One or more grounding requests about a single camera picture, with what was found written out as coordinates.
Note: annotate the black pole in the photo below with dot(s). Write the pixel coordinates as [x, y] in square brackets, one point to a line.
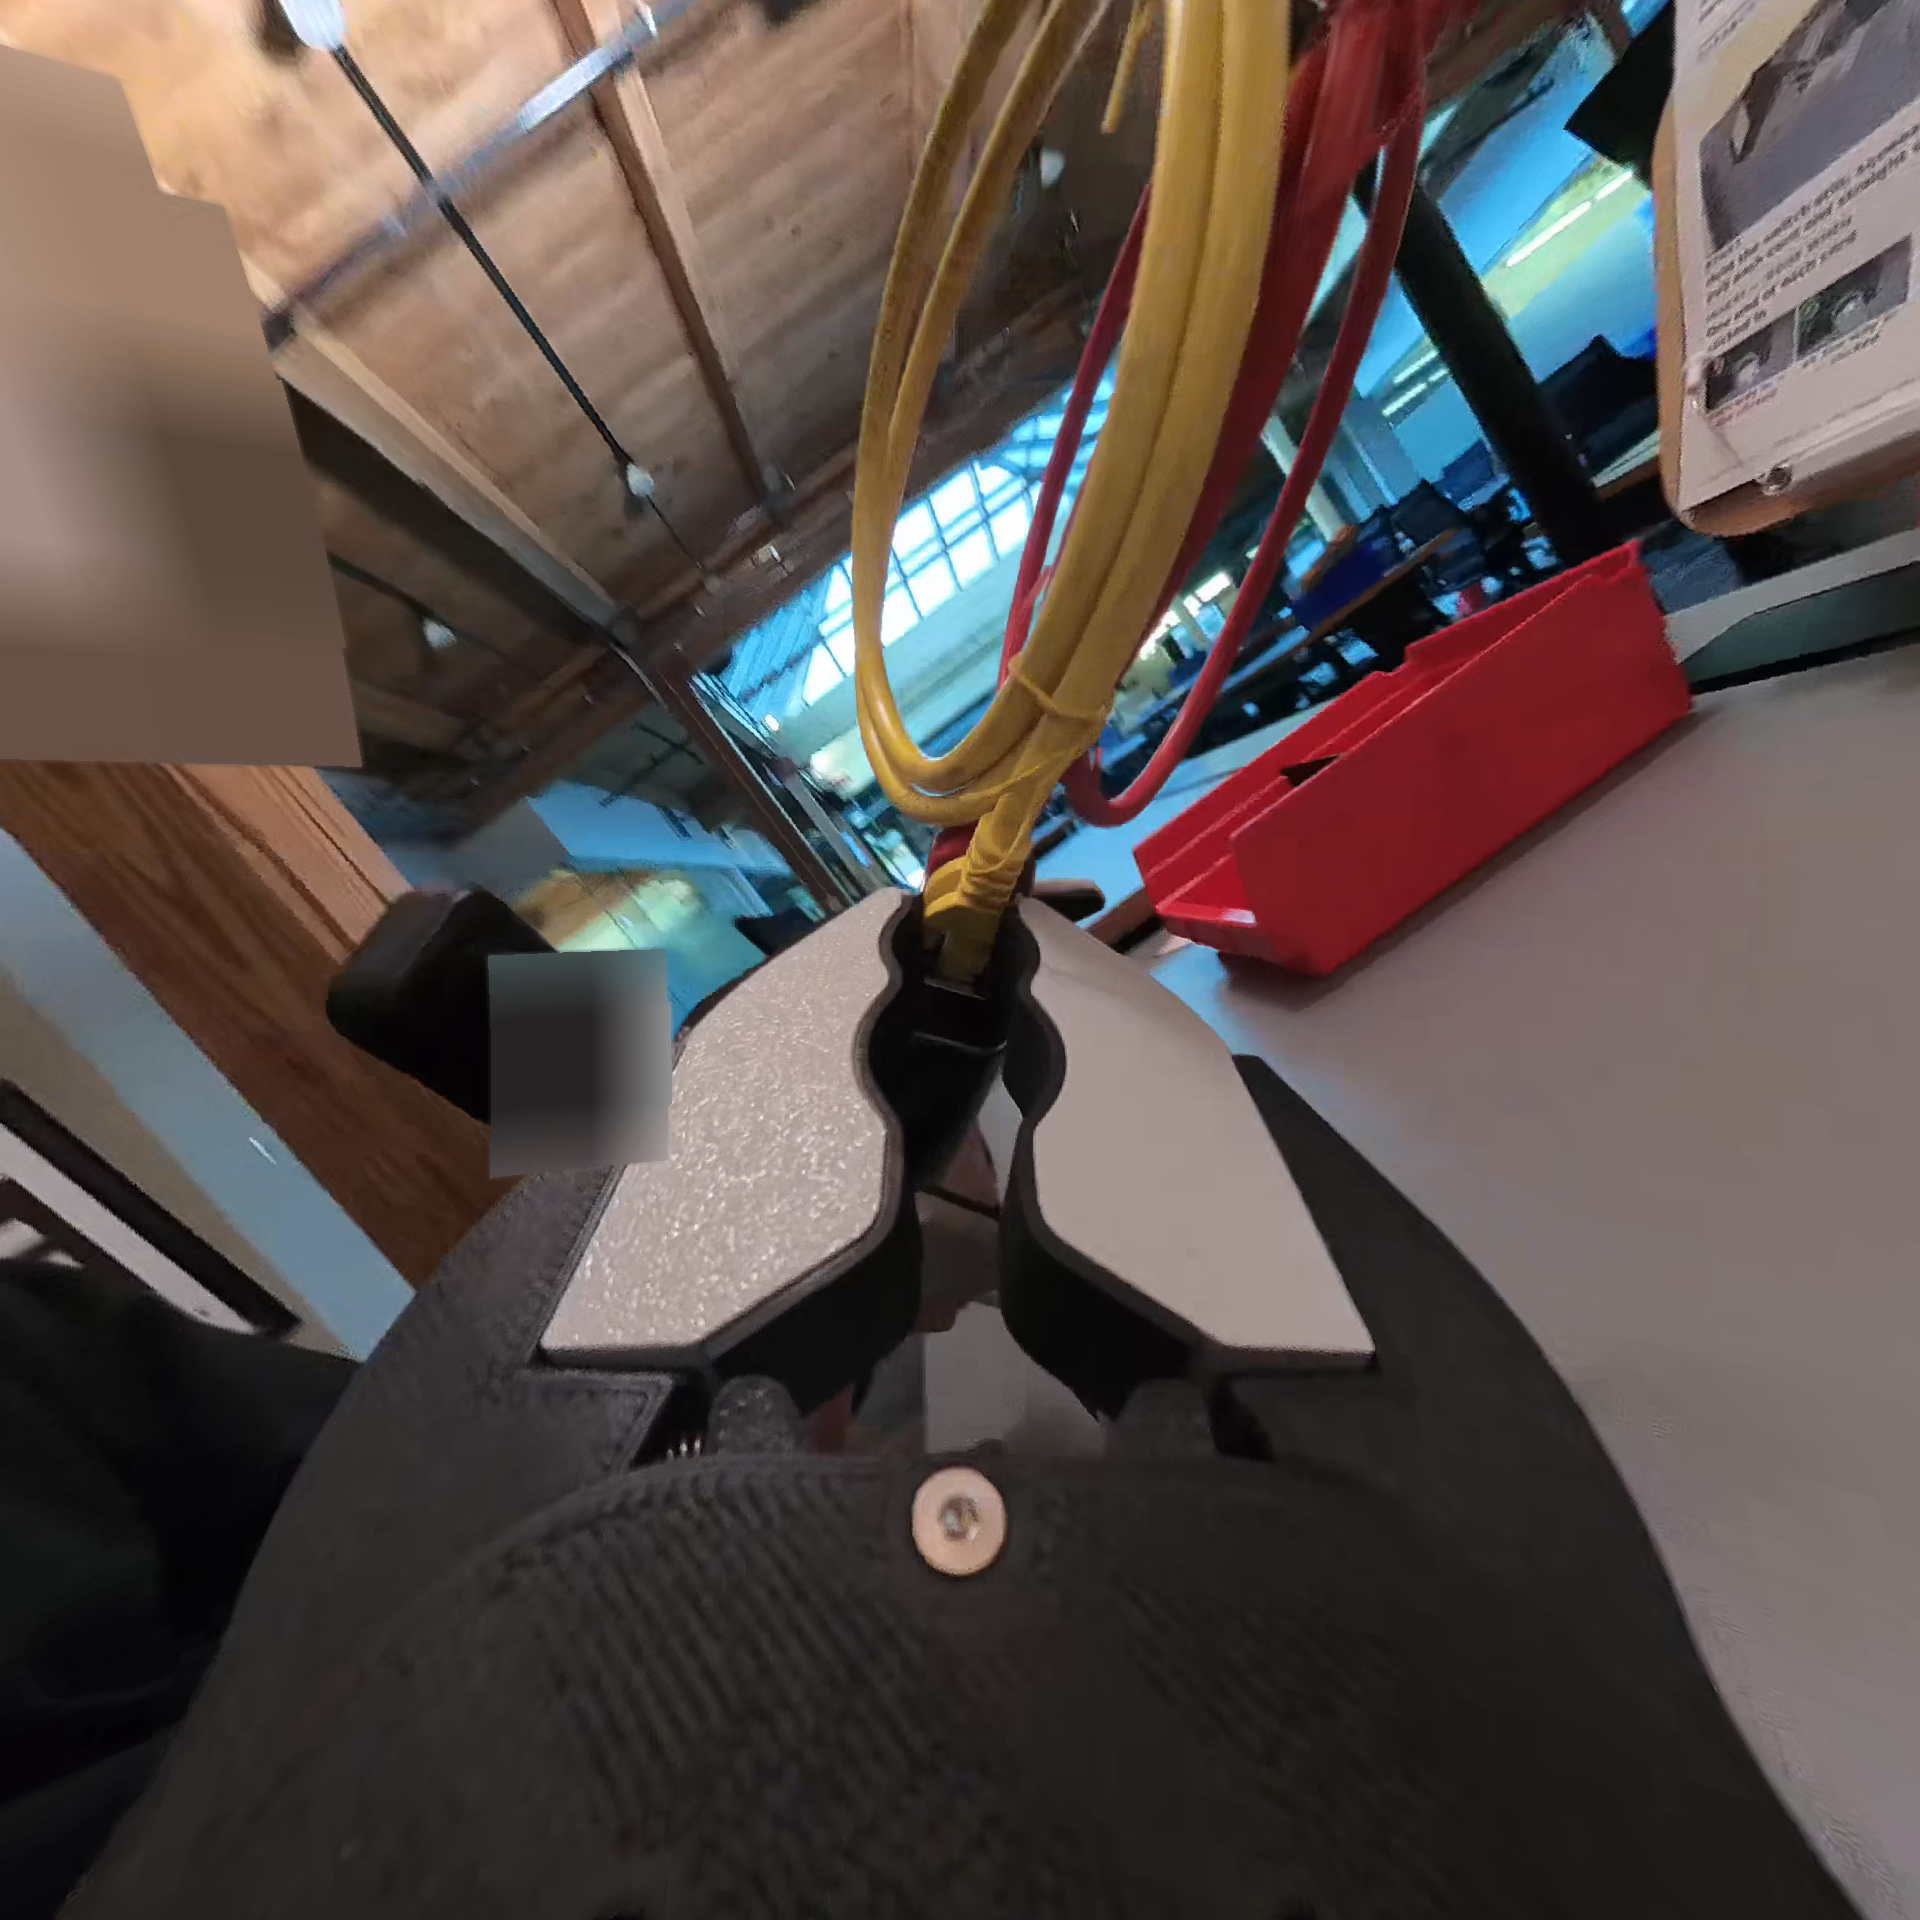
[1483, 376]

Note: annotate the black framed wall sign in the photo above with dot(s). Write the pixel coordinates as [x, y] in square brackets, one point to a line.
[92, 1186]

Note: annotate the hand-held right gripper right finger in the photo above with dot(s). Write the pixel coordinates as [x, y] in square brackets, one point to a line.
[1186, 1186]

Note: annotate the wood-top office desk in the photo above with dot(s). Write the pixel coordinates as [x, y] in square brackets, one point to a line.
[1410, 577]

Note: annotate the red plastic bin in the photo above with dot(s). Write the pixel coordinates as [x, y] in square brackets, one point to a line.
[1426, 753]

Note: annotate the black port adapter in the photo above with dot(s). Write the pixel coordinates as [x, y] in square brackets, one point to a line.
[950, 1066]

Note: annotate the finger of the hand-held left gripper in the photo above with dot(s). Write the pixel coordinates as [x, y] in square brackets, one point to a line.
[975, 1380]

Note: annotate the black flat pad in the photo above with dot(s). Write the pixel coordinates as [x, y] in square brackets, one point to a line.
[1801, 604]

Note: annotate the printed instruction sheet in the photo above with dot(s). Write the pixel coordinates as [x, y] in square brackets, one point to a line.
[1801, 222]

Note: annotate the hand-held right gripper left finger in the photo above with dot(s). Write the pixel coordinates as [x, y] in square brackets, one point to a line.
[723, 1186]

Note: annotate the blue storage bin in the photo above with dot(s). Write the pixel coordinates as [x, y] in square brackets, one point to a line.
[1335, 594]

